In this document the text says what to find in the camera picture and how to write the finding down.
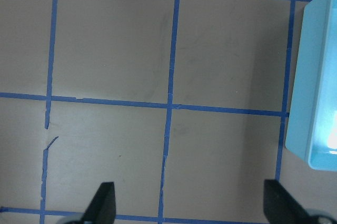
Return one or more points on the turquoise plastic bin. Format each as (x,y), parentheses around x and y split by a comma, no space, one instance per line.
(311,133)

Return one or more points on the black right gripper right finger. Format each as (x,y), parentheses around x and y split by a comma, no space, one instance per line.
(280,207)

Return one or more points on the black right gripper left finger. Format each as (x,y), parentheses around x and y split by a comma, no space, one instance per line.
(102,208)

